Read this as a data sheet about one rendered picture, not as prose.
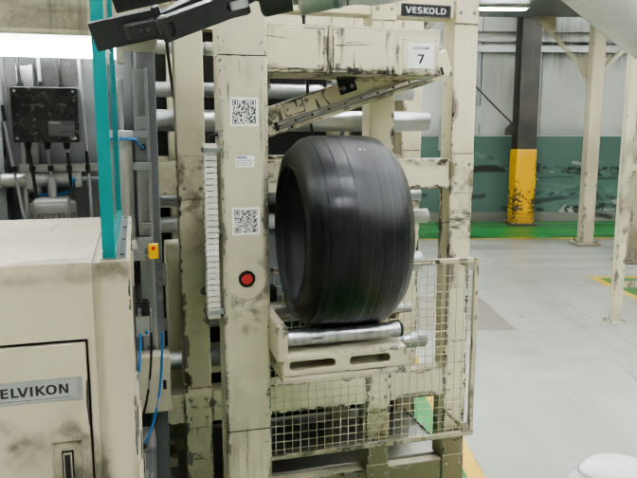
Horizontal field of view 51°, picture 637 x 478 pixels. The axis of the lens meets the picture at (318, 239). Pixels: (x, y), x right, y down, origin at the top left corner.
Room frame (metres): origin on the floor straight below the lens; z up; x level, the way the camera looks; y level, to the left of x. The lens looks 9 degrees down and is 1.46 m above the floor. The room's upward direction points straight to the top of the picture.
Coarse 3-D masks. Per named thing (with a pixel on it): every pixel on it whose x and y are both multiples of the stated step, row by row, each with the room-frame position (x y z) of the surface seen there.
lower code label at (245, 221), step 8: (232, 208) 1.77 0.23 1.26; (240, 208) 1.77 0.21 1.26; (248, 208) 1.78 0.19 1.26; (256, 208) 1.78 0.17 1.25; (232, 216) 1.77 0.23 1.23; (240, 216) 1.77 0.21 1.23; (248, 216) 1.78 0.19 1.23; (256, 216) 1.78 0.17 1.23; (232, 224) 1.77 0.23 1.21; (240, 224) 1.77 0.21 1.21; (248, 224) 1.78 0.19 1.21; (256, 224) 1.78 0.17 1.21; (232, 232) 1.77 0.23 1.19; (240, 232) 1.77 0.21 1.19; (248, 232) 1.78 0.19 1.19; (256, 232) 1.78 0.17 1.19
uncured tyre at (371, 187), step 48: (336, 144) 1.81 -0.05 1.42; (384, 144) 1.87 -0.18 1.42; (288, 192) 2.13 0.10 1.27; (336, 192) 1.68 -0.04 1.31; (384, 192) 1.71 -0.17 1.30; (288, 240) 2.14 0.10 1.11; (336, 240) 1.64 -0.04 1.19; (384, 240) 1.67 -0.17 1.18; (288, 288) 1.97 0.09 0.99; (336, 288) 1.67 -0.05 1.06; (384, 288) 1.70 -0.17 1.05
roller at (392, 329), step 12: (360, 324) 1.80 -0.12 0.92; (372, 324) 1.81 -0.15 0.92; (384, 324) 1.81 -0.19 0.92; (396, 324) 1.82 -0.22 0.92; (288, 336) 1.73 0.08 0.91; (300, 336) 1.74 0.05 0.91; (312, 336) 1.75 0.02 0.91; (324, 336) 1.75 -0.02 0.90; (336, 336) 1.76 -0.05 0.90; (348, 336) 1.77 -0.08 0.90; (360, 336) 1.78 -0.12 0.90; (372, 336) 1.79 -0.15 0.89; (384, 336) 1.80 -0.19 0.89; (396, 336) 1.82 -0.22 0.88
